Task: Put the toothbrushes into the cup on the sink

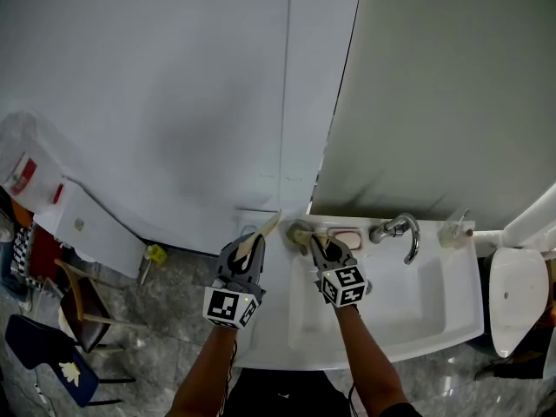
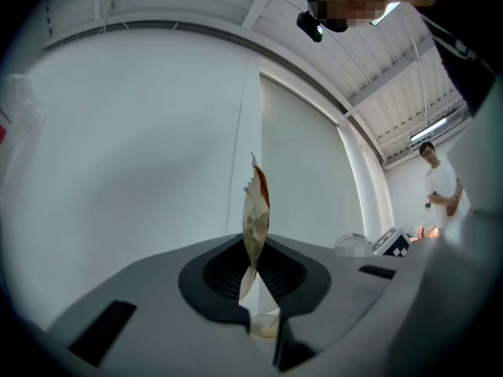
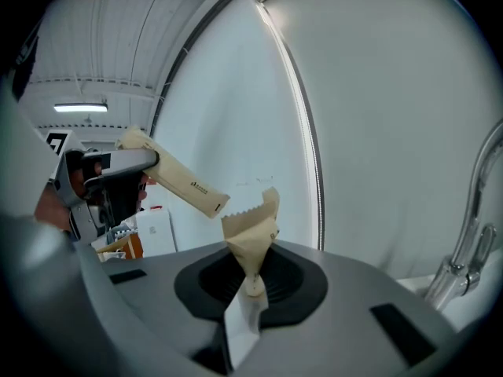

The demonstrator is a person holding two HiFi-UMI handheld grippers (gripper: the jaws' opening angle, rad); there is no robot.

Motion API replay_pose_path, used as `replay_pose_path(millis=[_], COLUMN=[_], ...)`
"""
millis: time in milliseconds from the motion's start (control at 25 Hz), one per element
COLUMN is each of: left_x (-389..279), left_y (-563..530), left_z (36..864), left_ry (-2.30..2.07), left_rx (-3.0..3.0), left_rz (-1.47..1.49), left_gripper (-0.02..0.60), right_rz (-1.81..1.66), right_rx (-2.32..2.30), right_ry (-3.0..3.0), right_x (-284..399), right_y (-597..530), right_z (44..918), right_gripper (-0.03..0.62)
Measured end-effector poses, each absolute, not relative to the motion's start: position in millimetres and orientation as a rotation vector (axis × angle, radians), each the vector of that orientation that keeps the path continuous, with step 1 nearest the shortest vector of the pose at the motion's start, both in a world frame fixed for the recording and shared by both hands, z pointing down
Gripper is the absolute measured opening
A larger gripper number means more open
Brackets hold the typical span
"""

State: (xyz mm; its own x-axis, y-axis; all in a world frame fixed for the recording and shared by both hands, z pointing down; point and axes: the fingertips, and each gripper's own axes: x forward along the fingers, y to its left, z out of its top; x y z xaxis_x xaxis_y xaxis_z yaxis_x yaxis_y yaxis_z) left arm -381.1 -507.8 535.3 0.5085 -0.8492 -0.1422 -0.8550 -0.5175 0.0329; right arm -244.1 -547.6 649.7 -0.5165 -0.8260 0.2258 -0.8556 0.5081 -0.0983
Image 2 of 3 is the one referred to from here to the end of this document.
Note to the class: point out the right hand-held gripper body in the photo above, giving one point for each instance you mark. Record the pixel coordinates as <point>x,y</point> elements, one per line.
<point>395,244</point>

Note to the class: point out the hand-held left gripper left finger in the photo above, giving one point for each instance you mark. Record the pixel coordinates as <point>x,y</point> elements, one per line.
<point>157,308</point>

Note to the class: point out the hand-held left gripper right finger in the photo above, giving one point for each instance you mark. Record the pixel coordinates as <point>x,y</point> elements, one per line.
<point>338,293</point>

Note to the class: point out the white orange snack packet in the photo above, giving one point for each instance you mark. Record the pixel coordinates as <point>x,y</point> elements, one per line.
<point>255,226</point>

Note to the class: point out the chrome curved bar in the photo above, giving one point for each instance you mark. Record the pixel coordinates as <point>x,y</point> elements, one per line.
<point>352,234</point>

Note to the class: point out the long ceiling light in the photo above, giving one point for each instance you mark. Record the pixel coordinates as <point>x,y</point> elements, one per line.
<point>428,129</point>
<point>387,12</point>

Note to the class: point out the grey roller blind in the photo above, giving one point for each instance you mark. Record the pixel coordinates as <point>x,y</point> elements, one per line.
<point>302,163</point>

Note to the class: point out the person's dark shirt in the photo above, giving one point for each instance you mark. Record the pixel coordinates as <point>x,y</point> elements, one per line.
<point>463,61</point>

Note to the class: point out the clear container red label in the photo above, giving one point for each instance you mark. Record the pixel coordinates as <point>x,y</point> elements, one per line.
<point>15,104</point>

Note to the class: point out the black head-mounted camera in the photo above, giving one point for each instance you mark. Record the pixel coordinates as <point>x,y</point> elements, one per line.
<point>310,26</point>

